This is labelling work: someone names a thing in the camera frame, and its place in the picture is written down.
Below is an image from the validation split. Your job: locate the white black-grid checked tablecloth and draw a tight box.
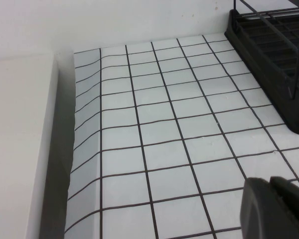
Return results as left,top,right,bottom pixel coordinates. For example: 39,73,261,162
63,33,299,239

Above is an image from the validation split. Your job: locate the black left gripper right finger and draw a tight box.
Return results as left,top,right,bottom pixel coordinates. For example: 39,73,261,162
270,175,299,239

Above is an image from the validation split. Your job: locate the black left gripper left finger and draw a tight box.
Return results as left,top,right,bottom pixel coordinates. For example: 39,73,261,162
240,176,298,239

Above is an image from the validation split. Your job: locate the white box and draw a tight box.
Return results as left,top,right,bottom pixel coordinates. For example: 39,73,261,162
0,53,75,239

